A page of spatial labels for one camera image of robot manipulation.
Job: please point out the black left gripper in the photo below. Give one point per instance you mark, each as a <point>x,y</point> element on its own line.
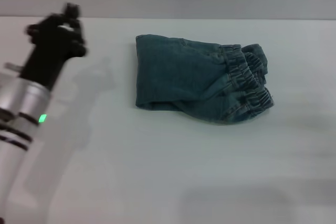
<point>50,56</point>

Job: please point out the blue denim shorts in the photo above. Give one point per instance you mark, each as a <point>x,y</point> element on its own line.
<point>183,77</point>

